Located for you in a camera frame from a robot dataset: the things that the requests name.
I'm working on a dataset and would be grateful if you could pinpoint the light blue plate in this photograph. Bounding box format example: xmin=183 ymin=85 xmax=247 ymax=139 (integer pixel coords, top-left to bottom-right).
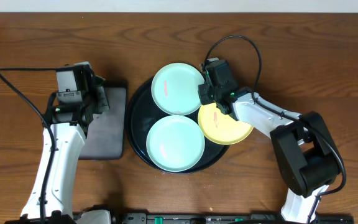
xmin=146 ymin=115 xmax=205 ymax=173
xmin=151 ymin=63 xmax=204 ymax=116

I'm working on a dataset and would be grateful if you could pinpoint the green yellow sponge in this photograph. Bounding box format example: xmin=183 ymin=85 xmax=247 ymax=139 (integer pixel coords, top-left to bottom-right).
xmin=94 ymin=75 xmax=105 ymax=86

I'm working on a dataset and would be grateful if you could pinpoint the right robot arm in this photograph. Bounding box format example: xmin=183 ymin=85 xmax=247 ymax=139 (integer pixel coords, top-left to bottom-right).
xmin=198 ymin=58 xmax=344 ymax=223

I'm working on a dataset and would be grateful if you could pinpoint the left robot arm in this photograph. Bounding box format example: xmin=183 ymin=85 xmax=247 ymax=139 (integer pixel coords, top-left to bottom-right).
xmin=21 ymin=62 xmax=110 ymax=222

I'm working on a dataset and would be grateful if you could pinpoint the black rectangular water tray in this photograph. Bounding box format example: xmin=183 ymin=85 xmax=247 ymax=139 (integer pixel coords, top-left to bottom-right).
xmin=79 ymin=81 xmax=127 ymax=161

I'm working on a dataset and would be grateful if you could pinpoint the yellow plate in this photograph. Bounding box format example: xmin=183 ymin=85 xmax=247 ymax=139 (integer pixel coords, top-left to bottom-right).
xmin=198 ymin=103 xmax=254 ymax=145

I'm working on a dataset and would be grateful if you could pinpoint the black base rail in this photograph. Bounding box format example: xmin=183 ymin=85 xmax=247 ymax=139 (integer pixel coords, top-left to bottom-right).
xmin=4 ymin=203 xmax=355 ymax=224

